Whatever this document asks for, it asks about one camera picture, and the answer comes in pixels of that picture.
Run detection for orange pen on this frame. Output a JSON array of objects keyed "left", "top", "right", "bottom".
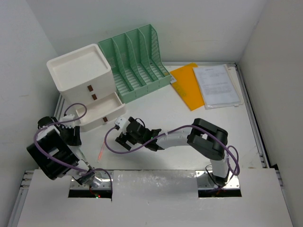
[{"left": 97, "top": 142, "right": 105, "bottom": 162}]

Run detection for white bottom drawer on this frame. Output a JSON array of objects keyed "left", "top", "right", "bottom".
[{"left": 79, "top": 92, "right": 126, "bottom": 132}]

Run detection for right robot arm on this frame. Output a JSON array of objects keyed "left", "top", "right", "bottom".
[{"left": 114, "top": 117, "right": 229, "bottom": 187}]

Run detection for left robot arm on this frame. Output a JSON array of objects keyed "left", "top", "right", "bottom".
[{"left": 27, "top": 116, "right": 102, "bottom": 190}]

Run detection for white drawer cabinet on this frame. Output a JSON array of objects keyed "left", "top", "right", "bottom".
[{"left": 46, "top": 44, "right": 114, "bottom": 107}]

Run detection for orange plastic folder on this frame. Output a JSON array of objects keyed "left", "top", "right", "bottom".
[{"left": 170, "top": 63, "right": 205, "bottom": 111}]

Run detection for green file organizer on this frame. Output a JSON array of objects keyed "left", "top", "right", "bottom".
[{"left": 98, "top": 25, "right": 172, "bottom": 104}]

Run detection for clear document sleeve with paper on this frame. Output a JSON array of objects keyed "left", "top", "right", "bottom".
[{"left": 193, "top": 64, "right": 243, "bottom": 109}]

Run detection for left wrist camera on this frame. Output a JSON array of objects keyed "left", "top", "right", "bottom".
[{"left": 59, "top": 114, "right": 79, "bottom": 129}]

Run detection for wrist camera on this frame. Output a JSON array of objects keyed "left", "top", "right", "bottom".
[
  {"left": 59, "top": 114, "right": 79, "bottom": 129},
  {"left": 115, "top": 116, "right": 129, "bottom": 131}
]

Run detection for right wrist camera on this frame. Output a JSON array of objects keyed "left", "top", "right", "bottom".
[{"left": 115, "top": 116, "right": 129, "bottom": 131}]

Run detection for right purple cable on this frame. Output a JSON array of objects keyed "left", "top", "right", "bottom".
[{"left": 104, "top": 125, "right": 240, "bottom": 177}]

